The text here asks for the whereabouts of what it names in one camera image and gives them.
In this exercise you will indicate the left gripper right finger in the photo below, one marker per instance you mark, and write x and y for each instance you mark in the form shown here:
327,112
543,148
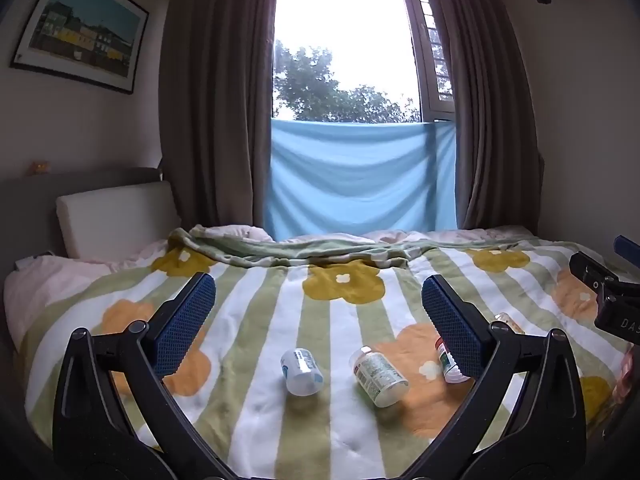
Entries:
525,416

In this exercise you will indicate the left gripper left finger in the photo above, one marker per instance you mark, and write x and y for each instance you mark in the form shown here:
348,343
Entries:
114,418

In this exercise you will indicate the white blue-label plastic cup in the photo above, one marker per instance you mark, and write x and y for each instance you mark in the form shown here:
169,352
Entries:
301,373

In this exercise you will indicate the clear red-label plastic cup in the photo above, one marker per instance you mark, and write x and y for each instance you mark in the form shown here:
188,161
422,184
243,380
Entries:
450,369

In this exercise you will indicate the clear orange-print plastic cup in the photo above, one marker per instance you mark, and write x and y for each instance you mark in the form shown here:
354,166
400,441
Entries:
504,318

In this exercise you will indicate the clear green-label plastic cup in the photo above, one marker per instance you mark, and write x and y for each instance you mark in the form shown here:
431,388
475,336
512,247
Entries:
383,383

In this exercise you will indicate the right brown curtain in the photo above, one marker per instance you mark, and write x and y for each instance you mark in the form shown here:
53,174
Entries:
499,168

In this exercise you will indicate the brown curtain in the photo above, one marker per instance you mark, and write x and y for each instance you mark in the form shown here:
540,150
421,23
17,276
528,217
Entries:
499,168
215,105

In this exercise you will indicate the white headboard cushion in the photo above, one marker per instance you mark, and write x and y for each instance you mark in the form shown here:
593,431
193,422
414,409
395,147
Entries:
111,224

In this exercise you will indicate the grey bed headboard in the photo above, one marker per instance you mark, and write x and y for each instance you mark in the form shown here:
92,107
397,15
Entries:
29,225

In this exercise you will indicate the striped floral fleece blanket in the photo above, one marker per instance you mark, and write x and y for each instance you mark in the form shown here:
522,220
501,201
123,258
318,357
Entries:
331,299

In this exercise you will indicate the small orange figurine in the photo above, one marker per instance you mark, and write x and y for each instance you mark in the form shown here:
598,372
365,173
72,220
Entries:
39,167

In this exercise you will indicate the light blue hanging sheet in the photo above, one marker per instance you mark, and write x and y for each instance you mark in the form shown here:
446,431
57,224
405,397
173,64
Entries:
360,178

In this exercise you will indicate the left brown curtain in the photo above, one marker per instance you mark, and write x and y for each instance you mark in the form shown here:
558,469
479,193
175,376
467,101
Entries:
215,105

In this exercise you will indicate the framed city picture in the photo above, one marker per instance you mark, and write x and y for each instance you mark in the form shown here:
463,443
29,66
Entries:
92,41

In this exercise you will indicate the open window frame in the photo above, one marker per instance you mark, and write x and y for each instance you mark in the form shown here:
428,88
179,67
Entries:
435,86

